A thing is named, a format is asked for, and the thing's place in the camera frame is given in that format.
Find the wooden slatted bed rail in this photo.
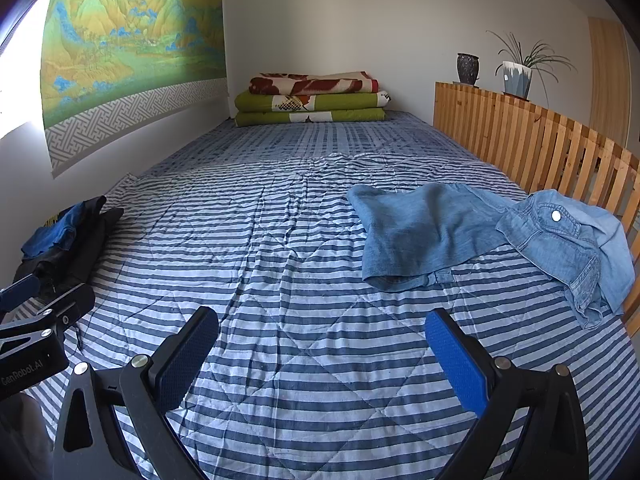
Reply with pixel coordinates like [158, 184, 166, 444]
[432, 81, 640, 341]

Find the landscape wall poster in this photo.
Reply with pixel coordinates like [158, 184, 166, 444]
[39, 0, 228, 178]

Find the green folded quilt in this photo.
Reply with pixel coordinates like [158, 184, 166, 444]
[234, 91, 392, 128]

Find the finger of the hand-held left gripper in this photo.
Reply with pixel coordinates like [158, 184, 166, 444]
[0, 274, 42, 313]
[7, 284, 97, 346]

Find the red white patterned blanket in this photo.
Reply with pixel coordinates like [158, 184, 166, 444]
[249, 71, 380, 97]

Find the dark ceramic pot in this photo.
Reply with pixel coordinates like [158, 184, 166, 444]
[456, 52, 482, 86]

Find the blue folded garment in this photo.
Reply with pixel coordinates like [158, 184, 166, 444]
[20, 202, 91, 261]

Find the blue white striped bed quilt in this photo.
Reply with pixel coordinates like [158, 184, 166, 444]
[0, 110, 631, 480]

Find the light wooden panel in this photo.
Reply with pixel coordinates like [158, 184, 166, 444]
[587, 16, 633, 148]

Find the black folded garment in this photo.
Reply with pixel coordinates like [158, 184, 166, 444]
[12, 195, 126, 291]

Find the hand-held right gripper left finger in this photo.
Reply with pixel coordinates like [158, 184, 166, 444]
[52, 305, 221, 480]

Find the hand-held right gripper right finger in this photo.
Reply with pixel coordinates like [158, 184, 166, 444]
[424, 308, 588, 480]

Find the light blue denim shirt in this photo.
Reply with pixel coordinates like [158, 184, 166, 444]
[470, 187, 637, 331]

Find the potted plant in white pot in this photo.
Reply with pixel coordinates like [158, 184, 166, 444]
[486, 30, 578, 101]

